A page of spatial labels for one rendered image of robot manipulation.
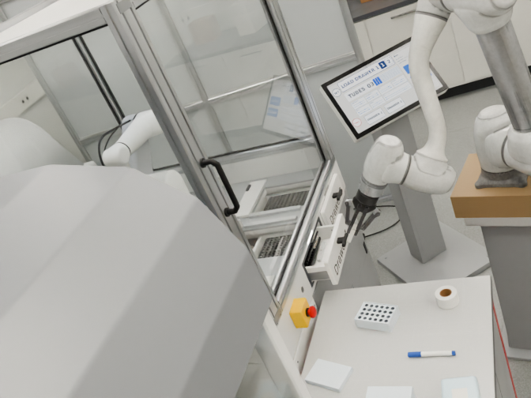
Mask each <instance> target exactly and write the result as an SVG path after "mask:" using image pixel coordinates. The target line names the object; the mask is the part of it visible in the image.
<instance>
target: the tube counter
mask: <svg viewBox="0 0 531 398"><path fill-rule="evenodd" d="M401 73H402V72H401V70H400V69H399V68H398V66H395V67H393V68H391V69H389V70H387V71H386V72H384V73H382V74H380V75H378V76H377V77H375V78H373V79H371V80H369V81H367V82H366V83H364V84H365V85H366V86H367V87H368V89H369V90H372V89H373V88H376V87H377V86H379V85H381V84H383V83H385V82H386V81H388V80H390V79H392V78H393V77H396V76H397V75H399V74H401Z"/></svg>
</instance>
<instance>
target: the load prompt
mask: <svg viewBox="0 0 531 398"><path fill-rule="evenodd" d="M394 64H396V63H395V62H394V60H393V59H392V58H391V57H390V55H388V56H387V57H385V58H383V59H381V60H379V61H378V62H376V63H374V64H372V65H370V66H368V67H367V68H365V69H362V70H361V71H359V72H358V73H355V74H353V75H352V76H350V77H348V78H346V79H344V80H343V81H340V82H339V83H337V85H338V87H339V88H340V90H341V91H342V92H345V91H347V90H349V89H350V88H352V87H354V86H356V85H358V84H359V83H361V82H363V81H365V80H366V79H368V78H370V77H373V76H374V75H375V74H377V73H380V72H382V71H383V70H385V69H387V68H389V67H391V66H392V65H394Z"/></svg>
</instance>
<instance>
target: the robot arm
mask: <svg viewBox="0 0 531 398"><path fill-rule="evenodd" d="M516 1H517V0H418V3H417V7H416V13H415V17H414V24H413V30H412V38H411V43H410V47H409V72H410V76H411V79H412V83H413V86H414V89H415V91H416V95H417V97H418V100H419V102H420V106H421V108H422V111H423V113H424V117H425V119H426V122H427V127H428V132H429V134H428V139H427V143H426V145H425V146H424V147H422V148H421V149H419V150H417V151H416V153H415V154H414V155H413V156H411V155H409V154H407V153H405V152H404V147H403V144H402V142H401V140H400V139H399V138H398V137H395V136H392V135H382V136H381V137H379V138H378V139H377V140H376V141H375V143H374V144H373V145H372V147H371V149H370V151H369V153H368V154H367V158H366V159H365V162H364V166H363V173H362V175H361V178H360V183H359V186H358V188H359V189H358V191H357V193H356V196H354V198H353V199H349V198H346V201H345V206H346V214H345V224H346V225H348V230H347V233H348V237H347V241H346V242H348V243H350V242H351V241H352V237H353V235H355V236H357V234H358V232H359V230H362V231H365V229H366V228H367V227H368V226H369V225H370V223H371V222H372V221H373V220H374V219H375V218H376V217H378V216H380V212H381V210H380V209H377V208H376V206H377V205H376V203H377V201H378V199H379V197H381V196H382V195H383V193H384V191H385V188H386V186H387V185H388V183H396V184H400V185H403V186H406V187H408V188H409V189H412V190H416V191H420V192H423V193H430V194H445V193H447V192H450V191H451V190H452V189H453V188H454V185H455V183H456V181H457V174H456V172H455V170H454V169H453V168H452V167H451V166H449V165H447V161H448V159H447V158H446V156H445V147H446V123H445V120H444V117H443V112H442V109H441V107H440V104H439V99H438V97H437V94H436V90H435V86H434V83H433V80H432V78H431V71H430V66H429V61H430V56H431V51H432V49H433V47H434V45H435V43H436V41H437V39H438V37H439V36H440V34H441V32H442V30H443V29H444V27H445V25H446V23H447V21H448V19H449V17H450V14H451V13H455V14H456V15H457V16H458V18H459V19H460V20H461V21H462V22H463V23H464V25H465V26H466V27H467V29H468V30H469V31H471V32H472V33H474V34H476V37H477V39H478V41H479V44H480V47H481V49H482V51H483V53H484V57H485V59H486V61H487V64H488V67H489V69H490V71H491V75H492V76H493V79H494V81H495V84H496V87H497V89H498V91H499V94H500V96H501V99H502V101H503V104H504V105H493V106H490V107H486V108H484V109H483V110H482V111H481V112H480V113H479V114H478V116H477V117H476V121H475V123H474V128H473V137H474V143H475V148H476V154H477V157H478V160H479V162H480V168H481V173H480V176H479V178H478V180H477V181H476V182H475V184H474V185H475V188H476V189H482V188H491V187H519V188H524V187H526V186H528V183H527V178H528V176H529V175H530V176H531V75H530V72H529V68H528V66H527V64H526V61H525V57H524V55H523V53H522V49H521V46H520V44H519V42H518V37H517V36H516V33H515V30H514V26H513V25H512V22H511V16H512V13H513V6H514V5H515V3H516ZM352 203H353V204H354V207H355V209H356V210H355V212H354V214H353V217H352V219H351V220H349V217H350V208H351V205H352ZM373 210H374V211H373ZM371 211H373V213H372V214H371V215H370V216H369V217H368V219H367V220H366V221H365V222H364V224H362V222H363V220H364V217H365V216H366V214H367V213H369V212H371ZM359 212H362V215H361V217H360V220H359V222H358V224H357V225H356V224H354V223H355V221H356V217H357V216H358V214H359Z"/></svg>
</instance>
